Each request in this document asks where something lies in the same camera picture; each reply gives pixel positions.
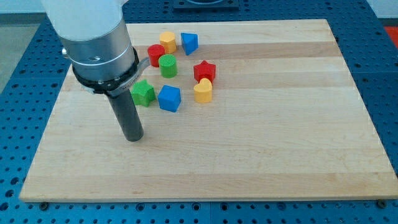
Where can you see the red star block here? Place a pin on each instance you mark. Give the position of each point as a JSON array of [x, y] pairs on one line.
[[204, 70]]

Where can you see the red cylinder block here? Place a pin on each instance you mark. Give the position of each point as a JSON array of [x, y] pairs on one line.
[[154, 53]]

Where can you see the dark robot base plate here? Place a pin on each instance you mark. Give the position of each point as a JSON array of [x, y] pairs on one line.
[[205, 4]]

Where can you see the green star block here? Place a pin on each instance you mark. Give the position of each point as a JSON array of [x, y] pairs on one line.
[[142, 93]]

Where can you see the blue triangle block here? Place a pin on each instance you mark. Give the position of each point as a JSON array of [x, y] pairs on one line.
[[189, 42]]

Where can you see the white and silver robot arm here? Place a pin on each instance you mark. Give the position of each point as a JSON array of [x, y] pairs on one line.
[[94, 35]]

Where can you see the green cylinder block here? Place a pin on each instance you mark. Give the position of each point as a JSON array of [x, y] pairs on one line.
[[168, 66]]

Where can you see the yellow hexagon block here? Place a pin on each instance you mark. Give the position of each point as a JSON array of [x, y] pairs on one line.
[[168, 41]]

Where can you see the wooden board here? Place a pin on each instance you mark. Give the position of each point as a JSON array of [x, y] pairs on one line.
[[286, 122]]

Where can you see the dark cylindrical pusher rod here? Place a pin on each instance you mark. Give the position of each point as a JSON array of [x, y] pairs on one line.
[[127, 115]]

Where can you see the blue cube block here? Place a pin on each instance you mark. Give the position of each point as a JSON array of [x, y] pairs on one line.
[[169, 98]]

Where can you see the yellow heart block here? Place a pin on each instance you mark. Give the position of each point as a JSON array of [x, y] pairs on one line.
[[203, 91]]

